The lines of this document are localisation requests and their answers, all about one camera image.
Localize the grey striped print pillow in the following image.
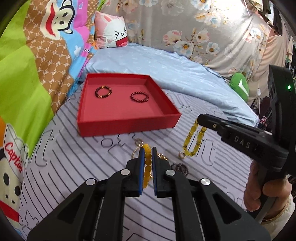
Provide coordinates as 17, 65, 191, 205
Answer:
20, 89, 251, 238

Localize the dark red bead bracelet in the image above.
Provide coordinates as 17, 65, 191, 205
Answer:
130, 91, 150, 103

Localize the person's right hand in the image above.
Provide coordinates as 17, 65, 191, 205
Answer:
243, 161, 292, 219

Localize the yellow amber chunky bracelet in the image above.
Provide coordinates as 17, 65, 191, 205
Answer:
182, 118, 208, 157

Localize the red jewelry tray box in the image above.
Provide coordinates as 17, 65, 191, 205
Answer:
77, 73, 181, 137

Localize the light blue quilt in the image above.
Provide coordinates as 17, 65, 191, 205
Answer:
79, 44, 259, 126

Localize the thin rose gold bangle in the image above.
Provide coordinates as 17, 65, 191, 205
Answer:
132, 138, 144, 159

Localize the pink bunny face cushion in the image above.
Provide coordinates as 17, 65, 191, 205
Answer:
94, 11, 128, 49

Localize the small gold hoop earring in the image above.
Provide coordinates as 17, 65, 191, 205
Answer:
178, 151, 186, 159

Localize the colourful monkey cartoon blanket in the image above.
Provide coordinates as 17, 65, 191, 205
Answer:
1, 1, 103, 230

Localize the grey floral fabric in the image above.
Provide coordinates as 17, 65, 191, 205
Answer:
98, 0, 271, 77

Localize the yellow round bead bracelet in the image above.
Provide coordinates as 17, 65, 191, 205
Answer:
141, 143, 154, 189

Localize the dark bead gold spacer bracelet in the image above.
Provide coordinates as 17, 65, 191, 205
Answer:
94, 85, 113, 99

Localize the gold cuff bangle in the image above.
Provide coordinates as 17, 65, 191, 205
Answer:
158, 153, 168, 161

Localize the purple garnet bead strand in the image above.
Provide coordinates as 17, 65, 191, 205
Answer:
171, 163, 189, 177

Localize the green plush toy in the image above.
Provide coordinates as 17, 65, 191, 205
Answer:
229, 73, 249, 102

